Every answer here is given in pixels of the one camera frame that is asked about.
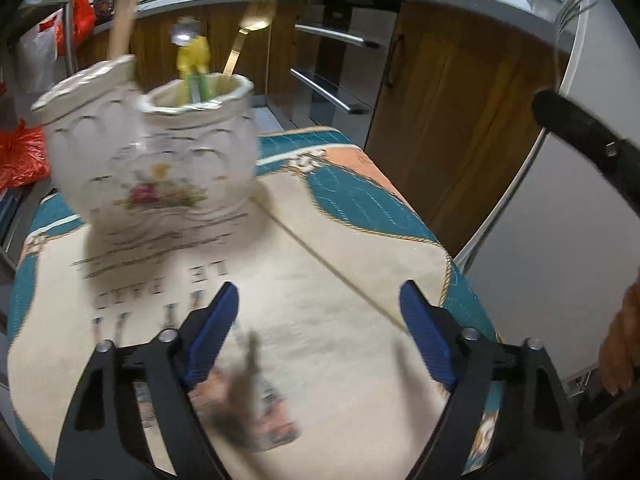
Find built-in oven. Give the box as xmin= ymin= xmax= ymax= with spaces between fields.
xmin=266 ymin=0 xmax=402 ymax=137

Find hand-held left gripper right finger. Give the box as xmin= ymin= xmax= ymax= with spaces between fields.
xmin=399 ymin=280 xmax=584 ymax=480

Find crumpled red plastic bag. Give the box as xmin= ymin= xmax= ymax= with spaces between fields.
xmin=0 ymin=119 xmax=52 ymax=194

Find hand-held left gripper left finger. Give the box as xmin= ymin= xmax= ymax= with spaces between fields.
xmin=52 ymin=281 xmax=240 ymax=480

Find dark electric cooker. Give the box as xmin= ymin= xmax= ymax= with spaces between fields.
xmin=92 ymin=0 xmax=137 ymax=25

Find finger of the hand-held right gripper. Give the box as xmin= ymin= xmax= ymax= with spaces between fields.
xmin=531 ymin=90 xmax=640 ymax=211

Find person's right hand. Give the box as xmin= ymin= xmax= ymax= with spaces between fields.
xmin=599 ymin=270 xmax=640 ymax=396

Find hanging red plastic bag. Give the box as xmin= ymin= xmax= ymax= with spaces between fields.
xmin=54 ymin=0 xmax=97 ymax=57

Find gold spoon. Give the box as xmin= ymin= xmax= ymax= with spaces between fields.
xmin=221 ymin=0 xmax=275 ymax=92

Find printed tablecloth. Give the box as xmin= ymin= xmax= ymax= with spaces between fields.
xmin=7 ymin=127 xmax=501 ymax=480

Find white plastic bag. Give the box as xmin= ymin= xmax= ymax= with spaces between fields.
xmin=16 ymin=19 xmax=59 ymax=95

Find white ceramic double utensil holder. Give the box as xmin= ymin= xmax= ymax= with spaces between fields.
xmin=31 ymin=54 xmax=262 ymax=235

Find yellow tulip-handled spoon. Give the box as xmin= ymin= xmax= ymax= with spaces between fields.
xmin=170 ymin=16 xmax=212 ymax=107

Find wooden kitchen counter cabinets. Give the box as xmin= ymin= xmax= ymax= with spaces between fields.
xmin=75 ymin=0 xmax=576 ymax=263

